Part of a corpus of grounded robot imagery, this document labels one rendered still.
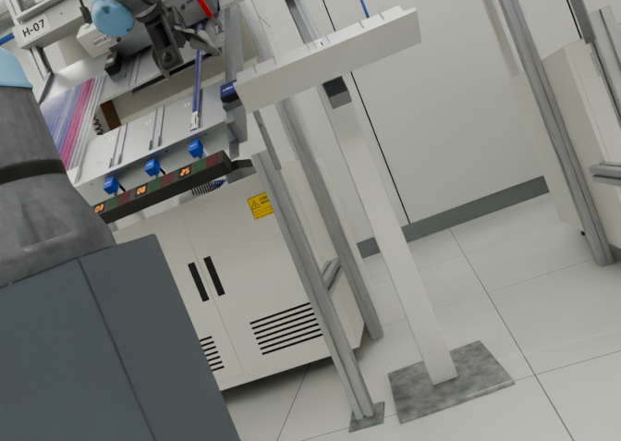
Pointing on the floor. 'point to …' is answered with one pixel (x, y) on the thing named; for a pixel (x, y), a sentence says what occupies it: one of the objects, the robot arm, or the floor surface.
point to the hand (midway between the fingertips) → (195, 69)
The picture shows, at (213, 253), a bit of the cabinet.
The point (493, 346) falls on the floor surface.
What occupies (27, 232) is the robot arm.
